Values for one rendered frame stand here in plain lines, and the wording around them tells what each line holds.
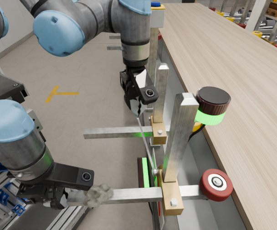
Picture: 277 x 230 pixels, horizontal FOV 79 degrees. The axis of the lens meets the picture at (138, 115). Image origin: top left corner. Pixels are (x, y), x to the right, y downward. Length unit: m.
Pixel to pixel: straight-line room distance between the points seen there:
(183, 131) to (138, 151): 1.31
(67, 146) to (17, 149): 1.50
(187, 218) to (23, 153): 0.62
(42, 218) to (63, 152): 0.67
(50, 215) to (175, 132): 1.08
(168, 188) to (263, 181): 0.26
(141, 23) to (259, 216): 0.53
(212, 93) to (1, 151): 0.37
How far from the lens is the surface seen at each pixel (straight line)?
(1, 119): 0.31
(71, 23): 0.34
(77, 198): 0.55
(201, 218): 0.79
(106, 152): 1.68
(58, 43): 0.35
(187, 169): 0.87
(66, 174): 0.45
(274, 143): 0.73
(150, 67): 0.83
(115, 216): 1.42
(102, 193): 0.52
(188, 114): 0.33
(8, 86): 0.72
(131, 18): 0.43
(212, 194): 0.52
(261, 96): 0.94
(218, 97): 0.33
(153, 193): 0.53
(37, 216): 1.33
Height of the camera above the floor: 1.35
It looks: 42 degrees down
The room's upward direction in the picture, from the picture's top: straight up
